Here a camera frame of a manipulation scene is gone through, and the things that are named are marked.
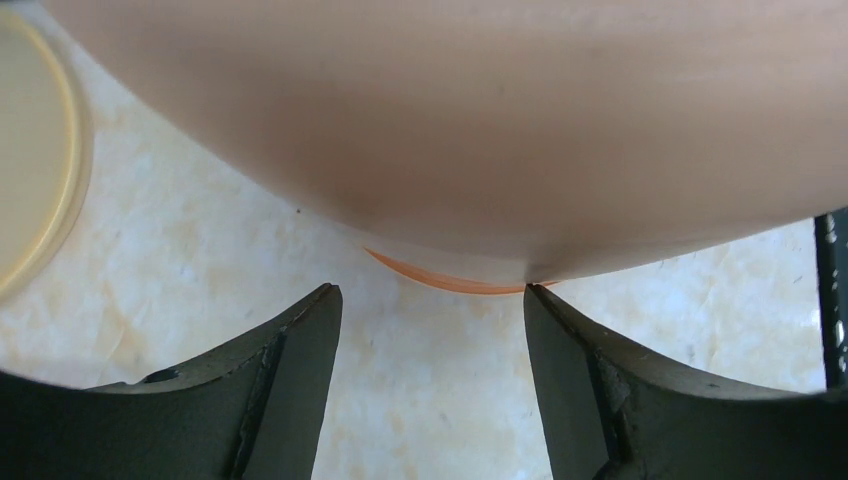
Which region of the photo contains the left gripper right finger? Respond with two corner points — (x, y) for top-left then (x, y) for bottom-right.
(523, 285), (847, 479)

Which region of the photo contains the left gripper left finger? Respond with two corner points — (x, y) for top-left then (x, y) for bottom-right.
(1, 284), (343, 479)

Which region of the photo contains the orange capybara bucket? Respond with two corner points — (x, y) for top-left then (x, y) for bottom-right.
(45, 1), (847, 286)

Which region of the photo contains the yellow capybara bucket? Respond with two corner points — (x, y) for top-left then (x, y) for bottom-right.
(1, 7), (94, 300)

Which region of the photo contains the black open tool case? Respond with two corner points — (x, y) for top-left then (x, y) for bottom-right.
(814, 208), (847, 389)

